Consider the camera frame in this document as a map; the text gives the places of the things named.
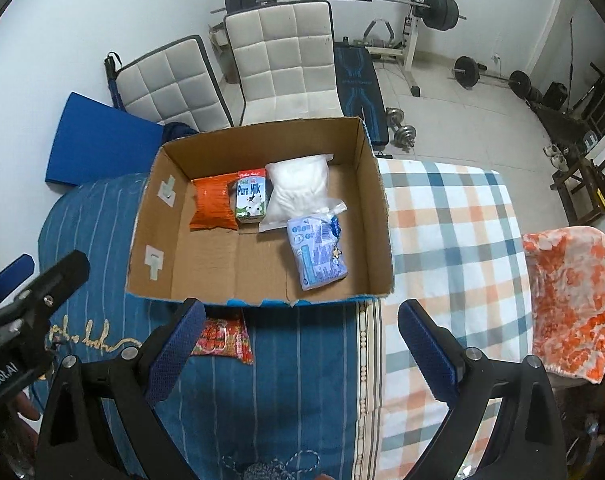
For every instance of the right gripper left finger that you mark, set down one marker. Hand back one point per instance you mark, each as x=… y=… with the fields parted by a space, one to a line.
x=75 y=439

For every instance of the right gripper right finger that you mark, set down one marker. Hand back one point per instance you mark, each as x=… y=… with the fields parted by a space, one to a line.
x=527 y=441

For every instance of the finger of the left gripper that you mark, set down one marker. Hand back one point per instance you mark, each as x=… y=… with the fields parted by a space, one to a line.
x=15 y=274
x=54 y=286

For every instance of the red candy packet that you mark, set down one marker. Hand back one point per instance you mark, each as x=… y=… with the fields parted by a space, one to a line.
x=226 y=337

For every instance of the cardboard box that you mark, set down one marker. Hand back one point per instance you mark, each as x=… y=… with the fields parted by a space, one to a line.
x=169 y=261

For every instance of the orange white floral cushion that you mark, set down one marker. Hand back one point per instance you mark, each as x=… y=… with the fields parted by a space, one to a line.
x=566 y=268

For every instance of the blue foam mat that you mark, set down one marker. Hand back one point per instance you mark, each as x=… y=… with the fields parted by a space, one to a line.
x=94 y=141

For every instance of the plaid checkered cloth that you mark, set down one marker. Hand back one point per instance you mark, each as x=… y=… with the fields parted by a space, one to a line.
x=457 y=249

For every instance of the blue striped blanket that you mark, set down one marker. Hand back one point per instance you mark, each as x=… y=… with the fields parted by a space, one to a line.
x=301 y=403

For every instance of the orange snack bag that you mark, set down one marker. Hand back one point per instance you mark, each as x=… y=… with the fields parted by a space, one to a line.
x=213 y=203

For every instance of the dark blue cloth bundle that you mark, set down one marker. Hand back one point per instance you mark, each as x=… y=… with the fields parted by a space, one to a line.
x=175 y=131

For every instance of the pure milk carton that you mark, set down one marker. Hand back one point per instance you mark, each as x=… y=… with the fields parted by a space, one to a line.
x=251 y=195

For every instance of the dark wooden chair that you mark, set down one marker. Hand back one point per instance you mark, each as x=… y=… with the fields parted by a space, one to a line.
x=582 y=187

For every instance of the white quilted chair left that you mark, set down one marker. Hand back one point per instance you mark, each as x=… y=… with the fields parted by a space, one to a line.
x=175 y=83

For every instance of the white quilted chair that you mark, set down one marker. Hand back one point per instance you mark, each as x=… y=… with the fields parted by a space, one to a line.
x=175 y=83
x=284 y=56

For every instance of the light blue tissue pack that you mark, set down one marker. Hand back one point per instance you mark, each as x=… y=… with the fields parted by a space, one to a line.
x=315 y=241

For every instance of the white shoes pair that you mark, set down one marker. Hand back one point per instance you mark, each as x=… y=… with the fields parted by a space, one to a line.
x=556 y=157

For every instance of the white powder plastic bag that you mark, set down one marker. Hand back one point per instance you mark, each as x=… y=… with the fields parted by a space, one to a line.
x=300 y=187

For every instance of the chrome dumbbell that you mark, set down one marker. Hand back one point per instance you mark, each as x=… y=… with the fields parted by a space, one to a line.
x=402 y=135

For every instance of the white quilted chair right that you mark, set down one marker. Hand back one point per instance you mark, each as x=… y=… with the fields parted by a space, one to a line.
x=284 y=56

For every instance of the barbell on floor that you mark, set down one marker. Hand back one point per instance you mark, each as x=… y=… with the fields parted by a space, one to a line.
x=468 y=73

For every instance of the blue weight bench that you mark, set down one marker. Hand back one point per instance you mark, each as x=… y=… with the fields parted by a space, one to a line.
x=359 y=91

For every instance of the barbell on rack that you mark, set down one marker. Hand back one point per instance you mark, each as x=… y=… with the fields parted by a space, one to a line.
x=436 y=14

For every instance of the white barbell rack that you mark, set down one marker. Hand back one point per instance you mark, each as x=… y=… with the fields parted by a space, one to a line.
x=403 y=51

